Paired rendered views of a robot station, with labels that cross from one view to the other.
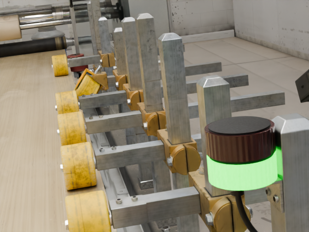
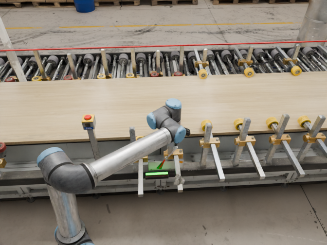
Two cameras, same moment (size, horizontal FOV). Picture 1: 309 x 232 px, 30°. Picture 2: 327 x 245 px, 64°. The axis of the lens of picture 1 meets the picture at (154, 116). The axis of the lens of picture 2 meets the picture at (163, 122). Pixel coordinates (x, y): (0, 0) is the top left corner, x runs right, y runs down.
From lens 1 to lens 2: 1.77 m
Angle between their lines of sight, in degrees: 84
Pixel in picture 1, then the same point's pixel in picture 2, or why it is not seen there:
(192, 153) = (235, 141)
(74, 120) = (269, 120)
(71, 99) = (301, 120)
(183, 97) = (242, 131)
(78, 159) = (235, 122)
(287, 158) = not seen: hidden behind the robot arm
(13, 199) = (233, 117)
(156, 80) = (278, 131)
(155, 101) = (276, 135)
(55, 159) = (260, 123)
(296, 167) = not seen: hidden behind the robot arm
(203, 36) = not seen: outside the picture
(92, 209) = (203, 123)
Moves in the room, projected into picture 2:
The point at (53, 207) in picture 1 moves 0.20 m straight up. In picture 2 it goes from (227, 124) to (231, 103)
